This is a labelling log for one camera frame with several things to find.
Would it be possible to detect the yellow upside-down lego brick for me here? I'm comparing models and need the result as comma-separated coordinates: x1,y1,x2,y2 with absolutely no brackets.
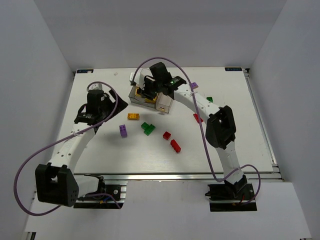
144,98,157,104

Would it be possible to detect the yellow 2x4 lego brick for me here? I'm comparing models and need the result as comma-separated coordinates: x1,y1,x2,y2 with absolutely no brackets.
127,113,140,121

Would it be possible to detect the yellow rounded lego brick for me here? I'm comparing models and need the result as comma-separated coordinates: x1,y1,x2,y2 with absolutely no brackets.
135,87,142,98

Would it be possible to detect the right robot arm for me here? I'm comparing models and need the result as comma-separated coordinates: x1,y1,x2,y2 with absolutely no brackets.
132,62,247,195

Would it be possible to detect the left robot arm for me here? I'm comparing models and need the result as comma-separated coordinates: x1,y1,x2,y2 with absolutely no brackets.
35,88,128,207

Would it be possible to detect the clear stepped organizer tray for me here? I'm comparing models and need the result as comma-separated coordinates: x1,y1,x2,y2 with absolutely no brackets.
128,86,156,109

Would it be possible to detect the clear long drawer box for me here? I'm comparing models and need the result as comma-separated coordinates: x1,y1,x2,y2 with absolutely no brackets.
155,93,173,114

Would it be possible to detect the purple 2x4 lego brick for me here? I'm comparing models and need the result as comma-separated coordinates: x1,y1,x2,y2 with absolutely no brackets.
119,124,128,138

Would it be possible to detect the green 2x2 lego brick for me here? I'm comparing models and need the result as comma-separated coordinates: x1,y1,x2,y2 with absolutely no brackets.
141,122,150,130

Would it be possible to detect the green 2x4 lego brick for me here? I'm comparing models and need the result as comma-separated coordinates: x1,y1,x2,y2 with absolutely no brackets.
144,124,156,136

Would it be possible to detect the dark label sticker left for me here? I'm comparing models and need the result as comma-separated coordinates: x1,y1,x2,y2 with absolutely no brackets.
76,69,94,74

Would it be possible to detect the dark label sticker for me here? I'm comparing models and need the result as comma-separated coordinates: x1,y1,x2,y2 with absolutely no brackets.
76,69,94,74
224,67,243,72

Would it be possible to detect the red 2x2 lego brick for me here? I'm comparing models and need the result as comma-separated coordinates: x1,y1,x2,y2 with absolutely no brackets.
162,131,171,140

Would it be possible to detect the purple sloped lego brick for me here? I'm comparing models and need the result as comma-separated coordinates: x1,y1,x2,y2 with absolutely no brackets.
190,82,199,90

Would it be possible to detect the red curved lego brick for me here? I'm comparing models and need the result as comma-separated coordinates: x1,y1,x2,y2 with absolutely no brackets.
193,113,203,124

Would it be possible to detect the red 2x4 lego on side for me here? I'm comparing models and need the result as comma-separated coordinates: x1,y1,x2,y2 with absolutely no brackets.
170,139,181,153

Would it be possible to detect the dark label sticker right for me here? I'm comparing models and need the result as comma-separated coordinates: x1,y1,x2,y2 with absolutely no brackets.
224,67,243,72

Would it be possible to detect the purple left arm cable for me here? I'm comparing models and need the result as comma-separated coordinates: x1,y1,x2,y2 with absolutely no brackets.
13,81,123,216

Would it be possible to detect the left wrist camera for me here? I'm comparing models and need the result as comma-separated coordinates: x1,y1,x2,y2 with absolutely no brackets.
87,83,103,91

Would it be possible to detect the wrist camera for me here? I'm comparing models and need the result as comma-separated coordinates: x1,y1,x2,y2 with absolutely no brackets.
129,68,152,90
87,83,103,91

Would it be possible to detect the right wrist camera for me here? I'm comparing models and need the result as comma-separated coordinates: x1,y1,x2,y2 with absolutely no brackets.
129,68,152,90

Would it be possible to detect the aluminium front rail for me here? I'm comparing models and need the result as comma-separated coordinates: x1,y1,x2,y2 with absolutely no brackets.
46,172,283,181

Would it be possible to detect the aluminium rail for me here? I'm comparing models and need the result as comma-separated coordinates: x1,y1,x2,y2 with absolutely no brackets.
242,68,285,182
46,172,283,181

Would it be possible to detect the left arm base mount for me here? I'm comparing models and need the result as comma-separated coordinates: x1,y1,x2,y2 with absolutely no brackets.
73,174,127,210

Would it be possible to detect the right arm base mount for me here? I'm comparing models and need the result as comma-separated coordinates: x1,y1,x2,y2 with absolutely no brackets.
204,183,257,213

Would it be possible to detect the aluminium right side rail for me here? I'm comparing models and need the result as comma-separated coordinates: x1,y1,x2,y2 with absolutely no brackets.
242,68,285,182

